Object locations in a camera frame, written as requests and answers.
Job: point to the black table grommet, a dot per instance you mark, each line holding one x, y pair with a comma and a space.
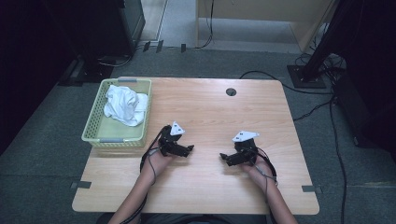
231, 91

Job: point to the person's right hand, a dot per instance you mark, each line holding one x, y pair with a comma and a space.
260, 172

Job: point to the black floor stand base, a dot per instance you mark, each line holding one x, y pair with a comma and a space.
90, 73

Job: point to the grey tape strip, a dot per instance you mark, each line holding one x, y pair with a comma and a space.
81, 184
308, 188

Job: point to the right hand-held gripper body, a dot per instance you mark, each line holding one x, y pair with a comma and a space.
247, 149

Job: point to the person's left hand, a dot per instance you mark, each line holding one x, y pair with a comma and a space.
155, 165

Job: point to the light wooden desk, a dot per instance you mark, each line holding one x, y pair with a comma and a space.
264, 9

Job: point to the person's dark clothing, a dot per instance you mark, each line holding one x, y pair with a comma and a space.
186, 219

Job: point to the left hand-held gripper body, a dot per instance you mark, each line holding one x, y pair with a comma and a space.
168, 140

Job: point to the black cabinet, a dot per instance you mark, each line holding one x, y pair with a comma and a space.
102, 25

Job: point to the white t-shirt with blue print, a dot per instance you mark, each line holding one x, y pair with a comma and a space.
124, 105

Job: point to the light green plastic basket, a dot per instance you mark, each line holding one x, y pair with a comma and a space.
124, 132

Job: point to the black metal stand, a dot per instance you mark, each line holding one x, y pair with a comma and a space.
306, 77

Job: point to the dark curtain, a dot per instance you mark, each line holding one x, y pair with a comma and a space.
373, 62
25, 62

